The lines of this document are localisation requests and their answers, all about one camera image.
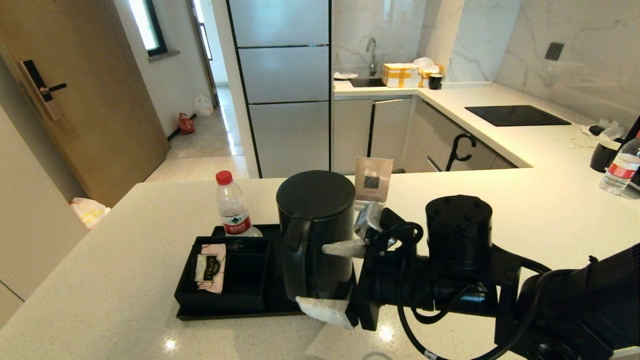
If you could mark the black curved hook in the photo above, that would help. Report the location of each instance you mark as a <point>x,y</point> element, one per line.
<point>456,156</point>

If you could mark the small black cup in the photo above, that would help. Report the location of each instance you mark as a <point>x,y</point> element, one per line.
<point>435,82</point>

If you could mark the beige side cabinet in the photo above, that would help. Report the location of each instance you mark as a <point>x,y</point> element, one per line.
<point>30,225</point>

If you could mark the white cloth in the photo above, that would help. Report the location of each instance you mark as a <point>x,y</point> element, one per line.
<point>345,76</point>

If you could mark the large carton with yellow tape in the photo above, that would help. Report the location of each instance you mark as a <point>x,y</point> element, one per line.
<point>400,75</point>

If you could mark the black induction cooktop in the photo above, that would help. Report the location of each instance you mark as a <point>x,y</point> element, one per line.
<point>515,115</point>

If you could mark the black rectangular serving tray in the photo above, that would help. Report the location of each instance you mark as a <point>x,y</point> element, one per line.
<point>240,312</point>

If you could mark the silver refrigerator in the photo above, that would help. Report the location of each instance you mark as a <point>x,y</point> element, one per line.
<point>285,75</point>

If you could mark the pink black tea bag packet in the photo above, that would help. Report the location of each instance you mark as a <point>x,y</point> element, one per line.
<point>211,267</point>

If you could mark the brown wooden door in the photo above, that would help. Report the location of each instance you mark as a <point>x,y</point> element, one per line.
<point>100,125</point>

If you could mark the green sachet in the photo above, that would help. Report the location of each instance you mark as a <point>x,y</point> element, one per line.
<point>239,244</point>

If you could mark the white crumpled tissue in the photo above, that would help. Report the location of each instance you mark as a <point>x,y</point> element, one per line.
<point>423,63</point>

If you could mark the grey kitchen base cabinet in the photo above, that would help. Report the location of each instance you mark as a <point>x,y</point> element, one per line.
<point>390,129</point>

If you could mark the acrylic QR code sign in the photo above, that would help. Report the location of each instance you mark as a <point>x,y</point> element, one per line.
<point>374,180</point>

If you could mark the chrome kitchen faucet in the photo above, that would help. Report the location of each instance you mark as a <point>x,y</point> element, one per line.
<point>372,54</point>

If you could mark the black compartment organizer box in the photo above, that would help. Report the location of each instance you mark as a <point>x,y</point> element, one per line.
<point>245,300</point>

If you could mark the black mug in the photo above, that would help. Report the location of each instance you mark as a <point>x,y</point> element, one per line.
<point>602,156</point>

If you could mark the white yellow plastic bag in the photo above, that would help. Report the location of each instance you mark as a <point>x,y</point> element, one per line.
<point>91,213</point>

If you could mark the black framed window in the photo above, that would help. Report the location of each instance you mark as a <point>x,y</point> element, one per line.
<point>145,25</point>

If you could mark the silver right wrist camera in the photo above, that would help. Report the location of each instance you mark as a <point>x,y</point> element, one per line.
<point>369,219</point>

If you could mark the black gold door lock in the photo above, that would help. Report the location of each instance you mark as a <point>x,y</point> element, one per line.
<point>37,85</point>

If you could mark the grey wall socket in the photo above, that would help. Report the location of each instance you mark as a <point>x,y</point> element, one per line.
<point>553,51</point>

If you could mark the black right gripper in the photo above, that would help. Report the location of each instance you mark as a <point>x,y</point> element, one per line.
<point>385,285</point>

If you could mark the plastic water bottle red label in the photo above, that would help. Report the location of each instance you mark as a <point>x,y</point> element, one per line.
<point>620,171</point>
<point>234,210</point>

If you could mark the dark kitchen sink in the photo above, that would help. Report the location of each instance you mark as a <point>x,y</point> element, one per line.
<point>367,82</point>

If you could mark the red bag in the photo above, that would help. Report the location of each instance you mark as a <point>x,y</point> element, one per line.
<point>187,124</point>

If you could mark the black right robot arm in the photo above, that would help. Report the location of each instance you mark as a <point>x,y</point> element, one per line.
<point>550,300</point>

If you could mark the crumpled clear plastic wrap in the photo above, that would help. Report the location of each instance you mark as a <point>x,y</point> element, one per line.
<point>607,130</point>

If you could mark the black electric kettle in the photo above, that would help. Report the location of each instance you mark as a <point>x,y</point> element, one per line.
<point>315,225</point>

